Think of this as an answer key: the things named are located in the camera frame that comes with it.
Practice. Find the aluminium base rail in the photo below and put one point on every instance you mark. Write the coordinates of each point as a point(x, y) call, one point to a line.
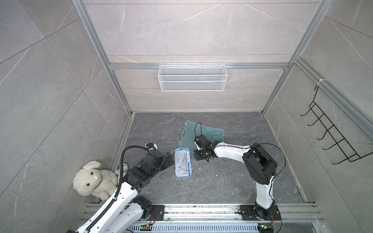
point(228, 212)

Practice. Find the white plush bear toy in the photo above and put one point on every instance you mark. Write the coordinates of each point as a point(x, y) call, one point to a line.
point(90, 180)

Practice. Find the blue clear small ruler box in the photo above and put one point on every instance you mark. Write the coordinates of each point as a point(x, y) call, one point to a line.
point(183, 166)

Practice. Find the white wire mesh basket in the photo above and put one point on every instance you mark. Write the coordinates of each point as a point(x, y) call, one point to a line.
point(192, 78)

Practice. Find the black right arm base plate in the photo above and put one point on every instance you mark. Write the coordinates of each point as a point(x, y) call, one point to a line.
point(255, 212)

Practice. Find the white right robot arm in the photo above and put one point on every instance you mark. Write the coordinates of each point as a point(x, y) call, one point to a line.
point(259, 163)

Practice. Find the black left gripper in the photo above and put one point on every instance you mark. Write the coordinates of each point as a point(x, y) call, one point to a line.
point(165, 163)

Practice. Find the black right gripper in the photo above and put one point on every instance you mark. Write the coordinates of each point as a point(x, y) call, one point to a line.
point(196, 156)

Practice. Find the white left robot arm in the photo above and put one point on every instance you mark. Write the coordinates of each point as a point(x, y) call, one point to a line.
point(126, 206)

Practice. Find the black wire hook rack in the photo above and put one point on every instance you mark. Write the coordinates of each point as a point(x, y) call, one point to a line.
point(349, 153)

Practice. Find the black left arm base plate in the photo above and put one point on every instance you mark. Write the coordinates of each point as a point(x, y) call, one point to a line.
point(158, 212)

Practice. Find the white grille strip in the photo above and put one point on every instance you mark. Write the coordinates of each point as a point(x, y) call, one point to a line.
point(194, 228)

